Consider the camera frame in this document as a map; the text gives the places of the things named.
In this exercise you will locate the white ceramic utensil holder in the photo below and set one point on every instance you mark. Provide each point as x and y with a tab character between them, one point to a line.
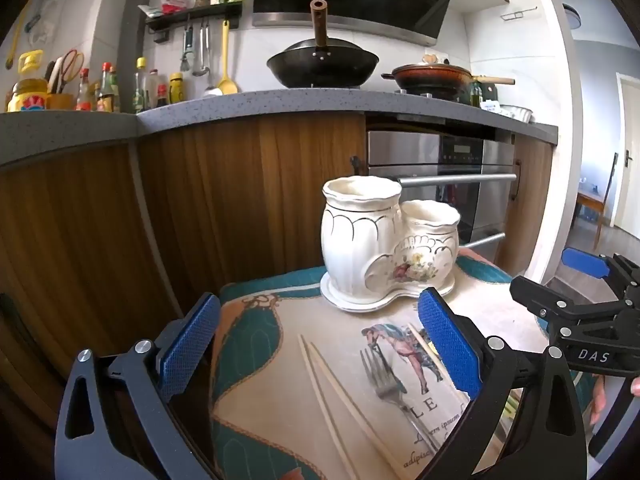
377	248

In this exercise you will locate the green glass bottle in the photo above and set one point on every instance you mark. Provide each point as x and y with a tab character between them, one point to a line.
107	98

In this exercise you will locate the wooden knife block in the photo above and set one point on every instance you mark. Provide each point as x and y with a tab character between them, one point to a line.
60	101

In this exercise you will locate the grey stone countertop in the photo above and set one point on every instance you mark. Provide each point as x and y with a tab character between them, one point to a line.
34	134

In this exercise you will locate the person right hand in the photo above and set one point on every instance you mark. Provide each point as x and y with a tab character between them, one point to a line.
599	397

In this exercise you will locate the yellow oil bottle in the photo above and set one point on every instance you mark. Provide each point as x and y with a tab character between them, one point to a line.
30	92

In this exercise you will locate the stainless steel oven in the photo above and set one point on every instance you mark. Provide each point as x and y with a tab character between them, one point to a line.
473	176

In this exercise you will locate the black wall spice shelf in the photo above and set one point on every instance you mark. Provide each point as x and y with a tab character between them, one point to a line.
231	12

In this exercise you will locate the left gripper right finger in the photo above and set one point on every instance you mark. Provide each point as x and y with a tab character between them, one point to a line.
547	438

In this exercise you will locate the black wok wooden handle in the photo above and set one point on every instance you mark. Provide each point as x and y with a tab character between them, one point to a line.
322	62

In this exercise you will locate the red brown frying pan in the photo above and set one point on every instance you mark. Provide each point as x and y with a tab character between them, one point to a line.
441	80

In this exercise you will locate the horse print quilted mat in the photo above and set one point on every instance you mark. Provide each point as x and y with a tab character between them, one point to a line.
266	421

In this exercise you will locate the yellow mustard bottle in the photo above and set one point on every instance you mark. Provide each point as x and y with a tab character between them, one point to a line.
176	88

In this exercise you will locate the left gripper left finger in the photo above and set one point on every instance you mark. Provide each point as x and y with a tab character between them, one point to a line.
115	419

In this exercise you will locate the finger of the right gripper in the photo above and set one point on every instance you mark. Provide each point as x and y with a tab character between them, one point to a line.
585	263
561	312

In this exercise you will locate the red cap sauce bottle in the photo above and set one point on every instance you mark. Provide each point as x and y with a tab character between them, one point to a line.
83	98

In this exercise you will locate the silver metal fork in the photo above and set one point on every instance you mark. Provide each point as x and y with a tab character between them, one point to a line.
387	389

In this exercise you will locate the wooden chopstick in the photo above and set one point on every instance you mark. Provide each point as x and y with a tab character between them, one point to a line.
326	413
357	414

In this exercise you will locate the yellow hanging spatula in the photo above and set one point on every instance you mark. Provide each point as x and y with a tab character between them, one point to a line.
226	85

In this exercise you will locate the clear yellow cap bottle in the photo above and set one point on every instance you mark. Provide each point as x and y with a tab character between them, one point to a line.
140	99

